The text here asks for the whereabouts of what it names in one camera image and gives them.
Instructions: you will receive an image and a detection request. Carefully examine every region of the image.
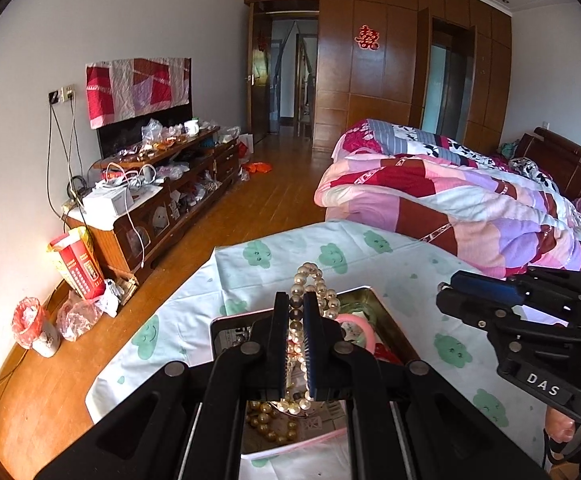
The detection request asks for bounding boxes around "red and yellow bag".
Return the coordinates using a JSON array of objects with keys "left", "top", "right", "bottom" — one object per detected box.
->
[{"left": 47, "top": 226, "right": 106, "bottom": 301}]

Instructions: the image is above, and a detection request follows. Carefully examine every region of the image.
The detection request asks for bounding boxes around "wall power outlet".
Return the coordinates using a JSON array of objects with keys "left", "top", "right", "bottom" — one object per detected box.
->
[{"left": 49, "top": 85, "right": 76, "bottom": 106}]

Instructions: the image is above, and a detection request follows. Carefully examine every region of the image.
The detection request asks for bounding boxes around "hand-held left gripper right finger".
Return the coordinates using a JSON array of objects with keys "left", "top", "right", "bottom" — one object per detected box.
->
[{"left": 303, "top": 291, "right": 551, "bottom": 480}]

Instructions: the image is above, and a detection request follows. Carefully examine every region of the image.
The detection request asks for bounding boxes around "pink bangle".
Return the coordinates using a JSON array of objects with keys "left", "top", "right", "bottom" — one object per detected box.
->
[{"left": 335, "top": 312, "right": 377, "bottom": 356}]

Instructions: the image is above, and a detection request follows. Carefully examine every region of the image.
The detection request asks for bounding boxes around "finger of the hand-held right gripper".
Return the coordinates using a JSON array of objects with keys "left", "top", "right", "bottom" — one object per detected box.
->
[
  {"left": 435, "top": 284, "right": 581, "bottom": 345},
  {"left": 451, "top": 267, "right": 581, "bottom": 307}
]

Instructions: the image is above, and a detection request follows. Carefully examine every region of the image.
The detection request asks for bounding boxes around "person's right hand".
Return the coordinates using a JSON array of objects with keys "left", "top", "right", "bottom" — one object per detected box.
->
[{"left": 545, "top": 404, "right": 579, "bottom": 443}]

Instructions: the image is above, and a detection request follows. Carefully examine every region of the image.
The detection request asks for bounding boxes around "red and white patchwork cloth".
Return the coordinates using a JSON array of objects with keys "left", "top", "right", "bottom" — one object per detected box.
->
[{"left": 85, "top": 56, "right": 192, "bottom": 130}]

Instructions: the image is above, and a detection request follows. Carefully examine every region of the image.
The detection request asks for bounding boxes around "red paper wall decoration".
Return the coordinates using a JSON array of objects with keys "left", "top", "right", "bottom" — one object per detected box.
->
[{"left": 355, "top": 24, "right": 380, "bottom": 51}]

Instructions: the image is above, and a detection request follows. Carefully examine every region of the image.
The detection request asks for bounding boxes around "white charger cable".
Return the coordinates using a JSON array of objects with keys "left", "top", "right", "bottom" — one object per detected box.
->
[{"left": 105, "top": 162, "right": 158, "bottom": 268}]

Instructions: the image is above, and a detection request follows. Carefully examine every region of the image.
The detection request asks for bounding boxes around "black television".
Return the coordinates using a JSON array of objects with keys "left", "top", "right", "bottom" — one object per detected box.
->
[{"left": 95, "top": 102, "right": 194, "bottom": 158}]

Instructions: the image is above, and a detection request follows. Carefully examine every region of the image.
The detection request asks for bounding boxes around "white cardboard box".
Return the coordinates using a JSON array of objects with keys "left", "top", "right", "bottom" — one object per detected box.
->
[{"left": 81, "top": 186, "right": 135, "bottom": 217}]

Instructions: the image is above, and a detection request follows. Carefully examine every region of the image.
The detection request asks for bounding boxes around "black power cable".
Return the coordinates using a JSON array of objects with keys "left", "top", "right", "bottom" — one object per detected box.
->
[{"left": 45, "top": 100, "right": 86, "bottom": 221}]

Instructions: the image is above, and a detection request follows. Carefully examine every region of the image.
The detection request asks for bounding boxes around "patchwork bed quilt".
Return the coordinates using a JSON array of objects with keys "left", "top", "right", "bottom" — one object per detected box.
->
[{"left": 315, "top": 119, "right": 581, "bottom": 281}]

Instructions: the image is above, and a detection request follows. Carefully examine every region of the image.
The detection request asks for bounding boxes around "clear plastic bag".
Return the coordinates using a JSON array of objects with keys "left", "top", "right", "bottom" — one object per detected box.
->
[{"left": 56, "top": 290, "right": 106, "bottom": 342}]

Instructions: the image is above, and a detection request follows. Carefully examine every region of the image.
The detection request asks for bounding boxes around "wooden television cabinet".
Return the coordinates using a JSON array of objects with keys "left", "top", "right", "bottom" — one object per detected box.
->
[{"left": 63, "top": 127, "right": 241, "bottom": 286}]

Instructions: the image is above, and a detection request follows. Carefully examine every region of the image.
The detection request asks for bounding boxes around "wooden bed headboard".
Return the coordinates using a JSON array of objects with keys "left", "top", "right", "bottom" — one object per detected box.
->
[{"left": 515, "top": 127, "right": 581, "bottom": 201}]

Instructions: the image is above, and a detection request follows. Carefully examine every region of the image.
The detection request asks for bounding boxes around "wooden door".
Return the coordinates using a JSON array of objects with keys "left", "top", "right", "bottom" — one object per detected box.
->
[{"left": 247, "top": 2, "right": 271, "bottom": 136}]

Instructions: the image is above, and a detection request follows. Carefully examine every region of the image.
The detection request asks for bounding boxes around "pearl necklace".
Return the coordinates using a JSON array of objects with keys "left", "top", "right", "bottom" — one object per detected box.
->
[{"left": 243, "top": 261, "right": 341, "bottom": 443}]

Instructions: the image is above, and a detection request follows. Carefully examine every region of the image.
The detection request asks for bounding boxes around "wooden wardrobe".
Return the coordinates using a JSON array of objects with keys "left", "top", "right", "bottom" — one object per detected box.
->
[{"left": 244, "top": 0, "right": 514, "bottom": 153}]

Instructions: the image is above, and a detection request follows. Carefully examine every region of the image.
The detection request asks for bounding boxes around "white cloth with green clouds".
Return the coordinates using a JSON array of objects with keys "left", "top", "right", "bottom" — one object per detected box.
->
[{"left": 85, "top": 220, "right": 561, "bottom": 480}]

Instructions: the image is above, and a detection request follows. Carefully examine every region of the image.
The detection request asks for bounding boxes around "waste bin with red bag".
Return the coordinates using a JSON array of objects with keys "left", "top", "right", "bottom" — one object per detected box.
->
[{"left": 13, "top": 297, "right": 62, "bottom": 358}]

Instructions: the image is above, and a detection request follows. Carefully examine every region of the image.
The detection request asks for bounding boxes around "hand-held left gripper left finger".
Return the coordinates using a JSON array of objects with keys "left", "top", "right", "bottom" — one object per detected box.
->
[{"left": 33, "top": 291, "right": 291, "bottom": 480}]

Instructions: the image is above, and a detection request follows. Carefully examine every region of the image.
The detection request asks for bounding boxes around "red cord coin charm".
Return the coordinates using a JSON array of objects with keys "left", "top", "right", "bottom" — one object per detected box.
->
[{"left": 373, "top": 342, "right": 401, "bottom": 363}]

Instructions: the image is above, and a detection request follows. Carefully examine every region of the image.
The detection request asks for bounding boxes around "rectangular metal tin box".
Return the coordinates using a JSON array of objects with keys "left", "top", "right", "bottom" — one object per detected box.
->
[{"left": 209, "top": 285, "right": 421, "bottom": 461}]

